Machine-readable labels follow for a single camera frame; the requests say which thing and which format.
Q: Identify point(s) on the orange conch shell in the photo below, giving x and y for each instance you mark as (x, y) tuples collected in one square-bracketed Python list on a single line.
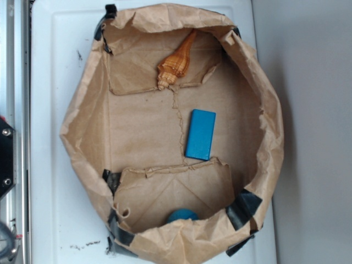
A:
[(175, 65)]

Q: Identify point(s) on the brown paper bag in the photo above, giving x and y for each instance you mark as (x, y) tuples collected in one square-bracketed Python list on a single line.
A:
[(126, 139)]

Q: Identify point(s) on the blue rectangular block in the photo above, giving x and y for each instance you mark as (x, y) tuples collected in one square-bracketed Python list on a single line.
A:
[(200, 135)]

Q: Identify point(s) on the blue ball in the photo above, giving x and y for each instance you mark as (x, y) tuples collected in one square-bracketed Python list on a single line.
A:
[(182, 213)]

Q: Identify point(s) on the black metal bracket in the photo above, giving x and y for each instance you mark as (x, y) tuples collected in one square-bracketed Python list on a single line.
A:
[(8, 160)]

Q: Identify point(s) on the aluminium frame rail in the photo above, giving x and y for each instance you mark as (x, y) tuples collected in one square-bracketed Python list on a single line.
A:
[(15, 95)]

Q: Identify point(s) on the silver corner bracket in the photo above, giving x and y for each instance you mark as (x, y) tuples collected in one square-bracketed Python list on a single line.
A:
[(9, 245)]

